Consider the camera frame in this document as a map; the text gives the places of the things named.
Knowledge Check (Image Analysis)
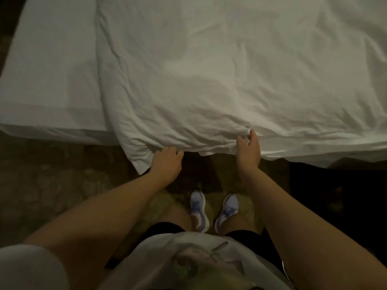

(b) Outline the person's right leg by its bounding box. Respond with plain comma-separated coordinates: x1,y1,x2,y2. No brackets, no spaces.
221,211,258,236

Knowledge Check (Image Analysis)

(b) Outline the person's left forearm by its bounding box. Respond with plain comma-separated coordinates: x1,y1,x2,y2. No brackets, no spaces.
21,175,173,290

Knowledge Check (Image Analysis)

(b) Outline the person's right hand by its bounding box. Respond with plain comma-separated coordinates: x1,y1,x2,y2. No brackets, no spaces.
235,128,262,179

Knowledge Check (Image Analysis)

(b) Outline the person's leg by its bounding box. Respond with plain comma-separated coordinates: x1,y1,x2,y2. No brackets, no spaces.
221,211,258,236
158,204,196,230

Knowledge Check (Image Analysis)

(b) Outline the white bed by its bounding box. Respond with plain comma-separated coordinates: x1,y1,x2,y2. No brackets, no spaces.
0,0,122,147

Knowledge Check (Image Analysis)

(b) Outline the person's left dark sneaker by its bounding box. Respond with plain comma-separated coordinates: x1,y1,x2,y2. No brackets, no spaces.
189,189,211,234

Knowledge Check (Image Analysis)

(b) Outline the person's left leg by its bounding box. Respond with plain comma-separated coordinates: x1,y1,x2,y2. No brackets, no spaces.
158,204,196,230

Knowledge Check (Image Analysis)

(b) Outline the person's white printed shirt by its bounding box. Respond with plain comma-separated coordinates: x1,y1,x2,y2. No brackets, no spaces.
0,231,294,290

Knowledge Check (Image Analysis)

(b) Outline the person's left hand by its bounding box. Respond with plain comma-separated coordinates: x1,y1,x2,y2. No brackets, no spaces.
148,145,185,188

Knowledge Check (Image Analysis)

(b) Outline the person's right forearm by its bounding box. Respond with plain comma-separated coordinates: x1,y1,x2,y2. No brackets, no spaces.
239,167,387,290

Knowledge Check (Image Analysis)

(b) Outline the white duvet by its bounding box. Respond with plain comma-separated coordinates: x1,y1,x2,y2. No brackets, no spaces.
94,0,387,176

